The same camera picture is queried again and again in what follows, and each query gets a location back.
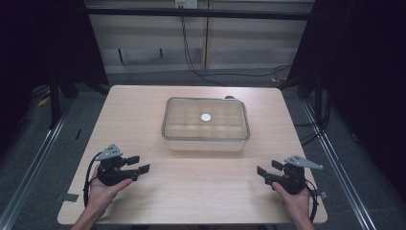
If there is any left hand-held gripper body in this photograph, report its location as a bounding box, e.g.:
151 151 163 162
95 144 141 187

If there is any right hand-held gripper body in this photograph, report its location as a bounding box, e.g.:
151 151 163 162
263 155 324 196

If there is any clear plastic lidded storage box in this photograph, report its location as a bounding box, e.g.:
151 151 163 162
161 96 251 152

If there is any person's left hand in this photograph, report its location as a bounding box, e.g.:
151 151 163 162
86 165 134 216

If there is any person's right hand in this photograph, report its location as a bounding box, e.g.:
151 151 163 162
271 181 312 220

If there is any black metal stand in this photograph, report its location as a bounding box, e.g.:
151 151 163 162
48 71 62 129

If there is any yellow tape piece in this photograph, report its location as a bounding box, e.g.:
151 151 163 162
36 95 52 107

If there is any dark curtain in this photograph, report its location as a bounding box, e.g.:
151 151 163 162
277 0 406 202
0 0 109 161

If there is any black horizontal bar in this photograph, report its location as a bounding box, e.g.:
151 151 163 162
85 7 316 21

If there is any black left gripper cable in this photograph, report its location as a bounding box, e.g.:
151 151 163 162
82 151 103 208

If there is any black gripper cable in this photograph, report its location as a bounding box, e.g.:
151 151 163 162
304 178 320 223
82 151 103 208

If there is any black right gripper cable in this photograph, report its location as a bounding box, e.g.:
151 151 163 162
304 178 320 223

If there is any metal floor rail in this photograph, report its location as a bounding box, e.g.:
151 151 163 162
0 95 75 230
300 99 378 230

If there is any bundle of black cables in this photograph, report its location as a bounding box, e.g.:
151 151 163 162
293 89 331 148

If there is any thin black floor cable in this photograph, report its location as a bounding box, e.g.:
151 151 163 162
195 64 293 80

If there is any black hanging power cable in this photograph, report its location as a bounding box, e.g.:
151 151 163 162
179 8 228 87

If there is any white wall socket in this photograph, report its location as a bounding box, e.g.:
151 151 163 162
174 0 199 10

